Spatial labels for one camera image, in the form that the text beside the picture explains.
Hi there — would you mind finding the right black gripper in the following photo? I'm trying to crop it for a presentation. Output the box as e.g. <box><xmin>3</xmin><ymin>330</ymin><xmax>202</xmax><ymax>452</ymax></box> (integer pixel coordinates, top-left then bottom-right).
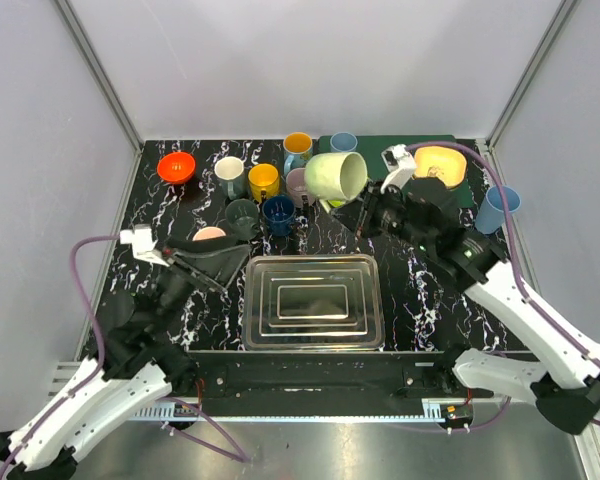
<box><xmin>330</xmin><ymin>178</ymin><xmax>431</xmax><ymax>251</ymax></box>

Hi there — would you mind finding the pink orange mug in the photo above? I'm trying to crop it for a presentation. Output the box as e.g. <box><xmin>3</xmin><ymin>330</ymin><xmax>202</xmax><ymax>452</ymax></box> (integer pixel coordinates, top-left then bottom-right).
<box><xmin>192</xmin><ymin>226</ymin><xmax>226</xmax><ymax>241</ymax></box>

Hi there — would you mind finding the light green mug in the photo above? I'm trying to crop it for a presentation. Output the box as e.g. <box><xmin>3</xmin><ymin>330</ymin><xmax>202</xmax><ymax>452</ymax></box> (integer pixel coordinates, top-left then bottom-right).
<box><xmin>304</xmin><ymin>152</ymin><xmax>368</xmax><ymax>212</ymax></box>

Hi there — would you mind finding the dark grey mug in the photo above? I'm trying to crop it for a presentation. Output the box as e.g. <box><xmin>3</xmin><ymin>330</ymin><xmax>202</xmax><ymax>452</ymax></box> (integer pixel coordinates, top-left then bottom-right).
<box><xmin>225</xmin><ymin>199</ymin><xmax>260</xmax><ymax>241</ymax></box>

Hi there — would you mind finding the mauve pink mug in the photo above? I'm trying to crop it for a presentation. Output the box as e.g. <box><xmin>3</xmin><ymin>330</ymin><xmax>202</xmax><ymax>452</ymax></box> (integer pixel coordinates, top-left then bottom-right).
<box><xmin>286</xmin><ymin>168</ymin><xmax>315</xmax><ymax>209</ymax></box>

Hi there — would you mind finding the navy blue mug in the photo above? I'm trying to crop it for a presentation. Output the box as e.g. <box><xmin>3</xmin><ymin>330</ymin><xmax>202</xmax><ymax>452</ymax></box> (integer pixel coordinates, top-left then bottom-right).
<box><xmin>262</xmin><ymin>195</ymin><xmax>295</xmax><ymax>237</ymax></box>

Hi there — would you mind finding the yellow ribbed mug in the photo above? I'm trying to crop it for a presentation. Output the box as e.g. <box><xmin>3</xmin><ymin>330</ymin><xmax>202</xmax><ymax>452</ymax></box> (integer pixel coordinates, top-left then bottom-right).
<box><xmin>248</xmin><ymin>164</ymin><xmax>280</xmax><ymax>203</ymax></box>

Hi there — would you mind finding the blue grey mug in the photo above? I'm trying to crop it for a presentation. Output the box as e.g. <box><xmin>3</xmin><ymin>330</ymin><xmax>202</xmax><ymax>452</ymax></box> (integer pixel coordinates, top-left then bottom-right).
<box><xmin>214</xmin><ymin>156</ymin><xmax>247</xmax><ymax>200</ymax></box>

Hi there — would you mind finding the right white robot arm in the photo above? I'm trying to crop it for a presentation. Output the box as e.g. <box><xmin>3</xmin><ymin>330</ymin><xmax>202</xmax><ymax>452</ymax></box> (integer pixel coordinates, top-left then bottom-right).
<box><xmin>328</xmin><ymin>178</ymin><xmax>600</xmax><ymax>435</ymax></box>

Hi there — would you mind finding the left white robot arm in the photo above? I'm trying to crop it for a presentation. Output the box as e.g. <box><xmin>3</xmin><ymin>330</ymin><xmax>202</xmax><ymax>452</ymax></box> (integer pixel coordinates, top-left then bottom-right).
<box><xmin>0</xmin><ymin>230</ymin><xmax>250</xmax><ymax>479</ymax></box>

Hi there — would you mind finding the light blue patterned mug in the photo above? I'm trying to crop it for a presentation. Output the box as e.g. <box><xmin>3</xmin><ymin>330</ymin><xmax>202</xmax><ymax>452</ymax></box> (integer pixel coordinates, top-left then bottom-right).
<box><xmin>283</xmin><ymin>132</ymin><xmax>313</xmax><ymax>175</ymax></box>

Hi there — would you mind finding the lime green plate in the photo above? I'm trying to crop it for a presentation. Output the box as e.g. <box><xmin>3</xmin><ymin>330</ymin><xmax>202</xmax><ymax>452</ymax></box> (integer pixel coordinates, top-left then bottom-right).
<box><xmin>328</xmin><ymin>200</ymin><xmax>348</xmax><ymax>208</ymax></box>

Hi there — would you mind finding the dark green mat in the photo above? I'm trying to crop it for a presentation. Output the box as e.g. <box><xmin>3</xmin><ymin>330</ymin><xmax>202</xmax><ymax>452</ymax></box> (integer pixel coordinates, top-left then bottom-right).
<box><xmin>318</xmin><ymin>133</ymin><xmax>475</xmax><ymax>211</ymax></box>

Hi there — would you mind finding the light blue cup on mat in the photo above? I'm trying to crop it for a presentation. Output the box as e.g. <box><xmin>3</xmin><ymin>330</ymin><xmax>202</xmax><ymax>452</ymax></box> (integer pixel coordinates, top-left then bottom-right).
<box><xmin>329</xmin><ymin>132</ymin><xmax>358</xmax><ymax>153</ymax></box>

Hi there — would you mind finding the silver metal tray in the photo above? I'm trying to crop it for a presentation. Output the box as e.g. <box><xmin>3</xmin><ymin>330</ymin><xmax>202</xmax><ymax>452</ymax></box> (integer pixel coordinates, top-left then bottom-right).
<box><xmin>242</xmin><ymin>254</ymin><xmax>385</xmax><ymax>351</ymax></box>

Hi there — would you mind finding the orange red bowl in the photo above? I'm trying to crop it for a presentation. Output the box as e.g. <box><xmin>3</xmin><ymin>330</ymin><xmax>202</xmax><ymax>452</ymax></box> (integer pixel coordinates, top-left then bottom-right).
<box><xmin>156</xmin><ymin>152</ymin><xmax>196</xmax><ymax>185</ymax></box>

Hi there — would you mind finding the yellow square bowl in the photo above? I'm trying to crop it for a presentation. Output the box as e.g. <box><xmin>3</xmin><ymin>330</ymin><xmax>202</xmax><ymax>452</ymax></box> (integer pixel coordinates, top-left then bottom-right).
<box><xmin>413</xmin><ymin>146</ymin><xmax>467</xmax><ymax>189</ymax></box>

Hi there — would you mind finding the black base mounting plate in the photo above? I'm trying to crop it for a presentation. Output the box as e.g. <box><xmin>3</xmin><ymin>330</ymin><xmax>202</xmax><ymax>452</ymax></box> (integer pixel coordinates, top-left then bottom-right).
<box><xmin>172</xmin><ymin>352</ymin><xmax>468</xmax><ymax>419</ymax></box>

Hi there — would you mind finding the light blue cup right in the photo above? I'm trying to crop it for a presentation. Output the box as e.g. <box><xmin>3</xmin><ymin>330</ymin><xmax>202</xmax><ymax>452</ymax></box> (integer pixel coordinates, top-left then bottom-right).
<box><xmin>474</xmin><ymin>186</ymin><xmax>521</xmax><ymax>235</ymax></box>

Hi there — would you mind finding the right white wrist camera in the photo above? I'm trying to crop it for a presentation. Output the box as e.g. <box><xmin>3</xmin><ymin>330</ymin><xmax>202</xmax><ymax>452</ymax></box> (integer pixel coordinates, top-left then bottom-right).
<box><xmin>380</xmin><ymin>144</ymin><xmax>417</xmax><ymax>194</ymax></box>

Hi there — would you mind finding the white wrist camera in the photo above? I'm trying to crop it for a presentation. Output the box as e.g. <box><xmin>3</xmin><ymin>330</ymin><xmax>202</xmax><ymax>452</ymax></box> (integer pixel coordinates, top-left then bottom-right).
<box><xmin>380</xmin><ymin>144</ymin><xmax>417</xmax><ymax>194</ymax></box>
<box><xmin>119</xmin><ymin>224</ymin><xmax>168</xmax><ymax>266</ymax></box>

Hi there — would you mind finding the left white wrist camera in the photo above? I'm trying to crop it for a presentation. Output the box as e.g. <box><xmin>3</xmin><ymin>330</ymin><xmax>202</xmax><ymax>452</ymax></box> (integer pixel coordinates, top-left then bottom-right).
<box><xmin>119</xmin><ymin>224</ymin><xmax>168</xmax><ymax>266</ymax></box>

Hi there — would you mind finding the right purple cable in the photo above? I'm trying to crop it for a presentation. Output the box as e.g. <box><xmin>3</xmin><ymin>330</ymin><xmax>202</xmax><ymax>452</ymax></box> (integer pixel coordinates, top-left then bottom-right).
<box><xmin>404</xmin><ymin>141</ymin><xmax>600</xmax><ymax>434</ymax></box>

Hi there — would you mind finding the purple cable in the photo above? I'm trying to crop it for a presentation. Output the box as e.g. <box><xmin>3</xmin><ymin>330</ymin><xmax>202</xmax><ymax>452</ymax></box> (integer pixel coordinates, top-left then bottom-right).
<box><xmin>0</xmin><ymin>234</ymin><xmax>249</xmax><ymax>480</ymax></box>
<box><xmin>404</xmin><ymin>141</ymin><xmax>600</xmax><ymax>434</ymax></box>

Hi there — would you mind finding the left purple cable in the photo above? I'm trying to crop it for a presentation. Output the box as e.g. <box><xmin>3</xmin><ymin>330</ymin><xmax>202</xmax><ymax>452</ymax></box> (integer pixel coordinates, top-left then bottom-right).
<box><xmin>0</xmin><ymin>234</ymin><xmax>249</xmax><ymax>480</ymax></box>

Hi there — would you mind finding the front aluminium rail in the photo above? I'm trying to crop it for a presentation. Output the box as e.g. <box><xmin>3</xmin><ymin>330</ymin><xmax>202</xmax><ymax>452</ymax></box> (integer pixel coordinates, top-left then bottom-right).
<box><xmin>47</xmin><ymin>359</ymin><xmax>591</xmax><ymax>424</ymax></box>

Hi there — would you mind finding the left aluminium frame post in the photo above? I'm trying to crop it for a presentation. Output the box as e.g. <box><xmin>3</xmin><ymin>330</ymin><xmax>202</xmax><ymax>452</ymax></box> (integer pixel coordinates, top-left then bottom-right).
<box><xmin>51</xmin><ymin>0</ymin><xmax>144</xmax><ymax>152</ymax></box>

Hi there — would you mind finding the aluminium frame post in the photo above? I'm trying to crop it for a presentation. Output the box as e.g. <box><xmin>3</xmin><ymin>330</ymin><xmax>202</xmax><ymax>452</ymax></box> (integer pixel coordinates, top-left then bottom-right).
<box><xmin>486</xmin><ymin>0</ymin><xmax>580</xmax><ymax>148</ymax></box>
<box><xmin>51</xmin><ymin>0</ymin><xmax>144</xmax><ymax>152</ymax></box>

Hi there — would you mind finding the right aluminium frame post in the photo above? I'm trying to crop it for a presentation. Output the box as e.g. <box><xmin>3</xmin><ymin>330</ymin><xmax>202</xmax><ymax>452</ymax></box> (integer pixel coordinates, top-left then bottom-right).
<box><xmin>486</xmin><ymin>0</ymin><xmax>580</xmax><ymax>148</ymax></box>

